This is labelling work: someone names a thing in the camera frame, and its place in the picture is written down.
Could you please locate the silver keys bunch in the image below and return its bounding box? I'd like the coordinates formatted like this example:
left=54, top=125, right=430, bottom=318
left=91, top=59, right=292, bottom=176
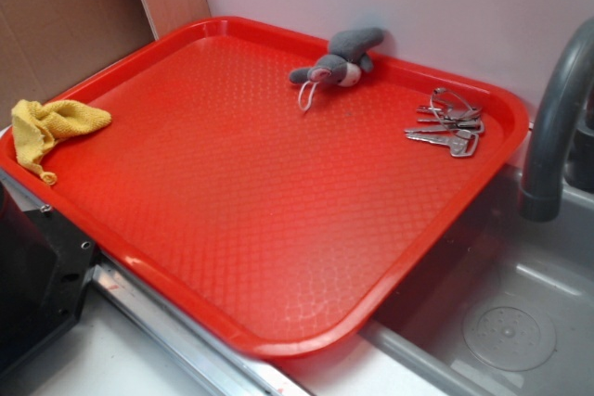
left=404, top=87, right=485, bottom=159

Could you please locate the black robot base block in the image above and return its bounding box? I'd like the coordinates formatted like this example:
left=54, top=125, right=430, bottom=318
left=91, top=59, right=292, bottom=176
left=1, top=187, right=98, bottom=377

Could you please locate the red plastic tray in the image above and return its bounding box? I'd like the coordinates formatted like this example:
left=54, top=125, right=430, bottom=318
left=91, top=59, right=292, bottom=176
left=1, top=18, right=528, bottom=358

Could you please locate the grey plush mouse toy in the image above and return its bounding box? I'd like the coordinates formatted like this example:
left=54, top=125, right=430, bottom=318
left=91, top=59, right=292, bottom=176
left=289, top=27, right=384, bottom=112

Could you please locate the grey toy sink basin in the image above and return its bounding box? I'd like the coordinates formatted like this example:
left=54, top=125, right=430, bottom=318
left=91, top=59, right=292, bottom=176
left=362, top=168, right=593, bottom=395

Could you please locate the grey plastic faucet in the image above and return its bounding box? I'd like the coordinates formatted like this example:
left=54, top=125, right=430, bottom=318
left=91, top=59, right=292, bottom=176
left=518, top=19, right=593, bottom=222

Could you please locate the yellow cloth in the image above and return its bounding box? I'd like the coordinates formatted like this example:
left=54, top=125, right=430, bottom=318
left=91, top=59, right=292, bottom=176
left=11, top=99, right=112, bottom=185

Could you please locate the brown cardboard panel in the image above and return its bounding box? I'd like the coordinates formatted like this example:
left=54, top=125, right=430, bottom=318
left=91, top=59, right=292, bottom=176
left=1, top=0, right=153, bottom=127

